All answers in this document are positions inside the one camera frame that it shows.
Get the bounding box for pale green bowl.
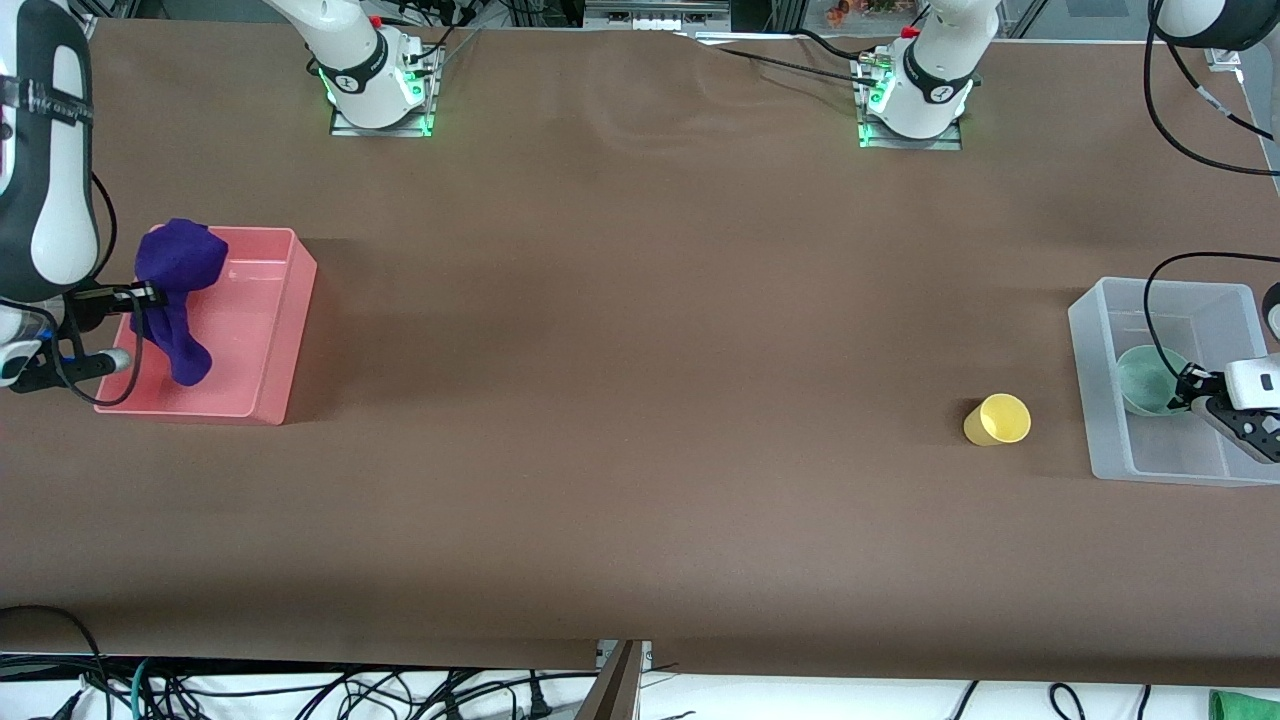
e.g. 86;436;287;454
1117;345;1197;417

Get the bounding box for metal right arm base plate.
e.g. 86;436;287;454
330;45;438;138

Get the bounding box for green cloth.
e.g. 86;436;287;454
1210;690;1280;720

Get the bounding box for pink plastic bin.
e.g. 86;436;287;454
94;226;319;427

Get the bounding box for grey power strip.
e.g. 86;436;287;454
585;0;731;31

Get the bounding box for yellow cup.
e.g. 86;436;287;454
963;393;1032;447

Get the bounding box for purple cloth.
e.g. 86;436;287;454
130;218;230;388

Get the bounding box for black cable with white tag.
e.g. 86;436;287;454
1143;0;1280;179

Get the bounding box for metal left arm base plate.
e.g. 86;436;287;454
858;55;963;151

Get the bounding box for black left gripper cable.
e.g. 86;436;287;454
1143;252;1280;386

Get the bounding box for clear plastic bin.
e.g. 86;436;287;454
1067;277;1280;488

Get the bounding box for black looped floor cable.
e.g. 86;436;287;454
0;605;109;720

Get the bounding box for black cable on table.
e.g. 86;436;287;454
690;28;883;87

